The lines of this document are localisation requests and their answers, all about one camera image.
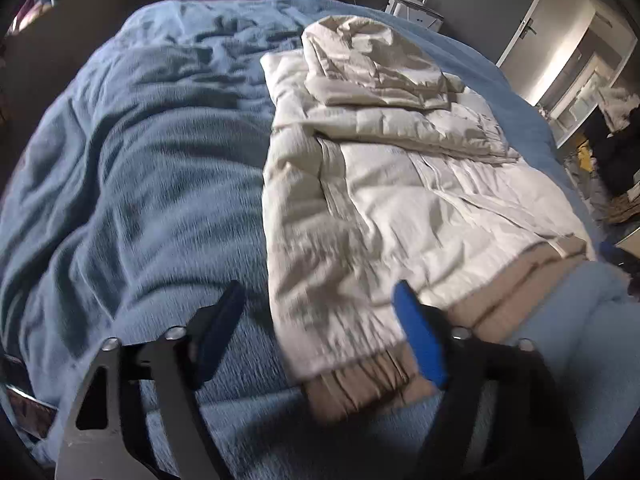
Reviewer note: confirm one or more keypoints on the white bedroom door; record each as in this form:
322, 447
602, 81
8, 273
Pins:
545, 40

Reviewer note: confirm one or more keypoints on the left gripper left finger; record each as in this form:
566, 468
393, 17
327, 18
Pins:
107, 433

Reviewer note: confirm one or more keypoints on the blue fleece blanket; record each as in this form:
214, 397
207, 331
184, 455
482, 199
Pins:
138, 198

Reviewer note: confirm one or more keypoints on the cream puffer hooded jacket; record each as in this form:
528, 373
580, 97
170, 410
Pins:
384, 168

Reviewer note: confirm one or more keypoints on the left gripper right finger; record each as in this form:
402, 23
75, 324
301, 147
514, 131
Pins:
501, 416

